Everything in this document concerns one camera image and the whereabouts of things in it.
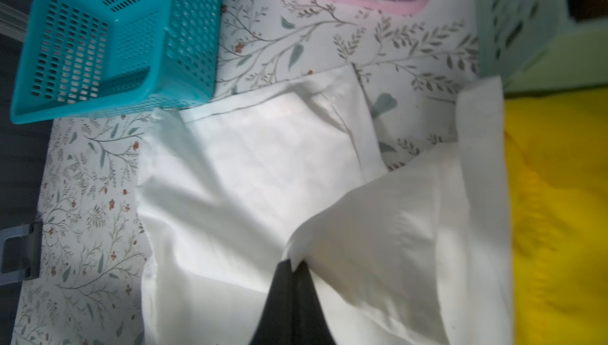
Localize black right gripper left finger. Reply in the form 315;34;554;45
250;260;294;345

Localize white shorts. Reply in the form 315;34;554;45
136;66;515;344

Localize green file organizer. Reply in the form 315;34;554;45
475;0;607;95

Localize yellow garment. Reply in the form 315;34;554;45
504;89;607;344

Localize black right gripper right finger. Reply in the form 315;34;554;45
294;263;336;345

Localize teal plastic basket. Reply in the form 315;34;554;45
10;0;223;124

